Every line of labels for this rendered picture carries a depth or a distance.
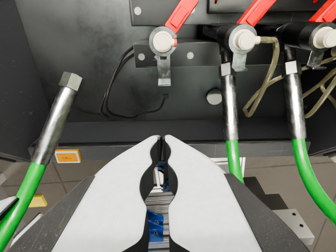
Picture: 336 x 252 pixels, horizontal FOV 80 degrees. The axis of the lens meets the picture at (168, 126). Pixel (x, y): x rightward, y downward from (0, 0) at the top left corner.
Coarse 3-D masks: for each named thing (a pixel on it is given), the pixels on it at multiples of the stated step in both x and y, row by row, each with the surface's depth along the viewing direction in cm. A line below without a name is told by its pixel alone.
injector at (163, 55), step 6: (156, 30) 20; (162, 30) 21; (168, 30) 20; (150, 36) 20; (174, 36) 20; (150, 42) 20; (174, 48) 21; (156, 54) 21; (162, 54) 21; (168, 54) 21
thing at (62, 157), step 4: (60, 156) 44; (64, 156) 44; (68, 156) 44; (72, 156) 44; (80, 156) 45; (60, 160) 44; (64, 160) 44; (68, 160) 44; (72, 160) 44; (76, 160) 44; (80, 160) 45
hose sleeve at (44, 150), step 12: (60, 96) 20; (72, 96) 21; (60, 108) 20; (48, 120) 20; (60, 120) 20; (48, 132) 20; (60, 132) 21; (36, 144) 20; (48, 144) 20; (36, 156) 19; (48, 156) 20
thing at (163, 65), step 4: (156, 56) 21; (168, 56) 21; (160, 60) 21; (164, 60) 21; (168, 60) 21; (160, 64) 22; (164, 64) 22; (168, 64) 22; (160, 68) 22; (164, 68) 22; (168, 68) 22; (160, 72) 22; (164, 72) 22; (168, 72) 22; (160, 76) 22; (164, 76) 22; (168, 76) 22; (160, 80) 22; (164, 80) 22; (168, 80) 22
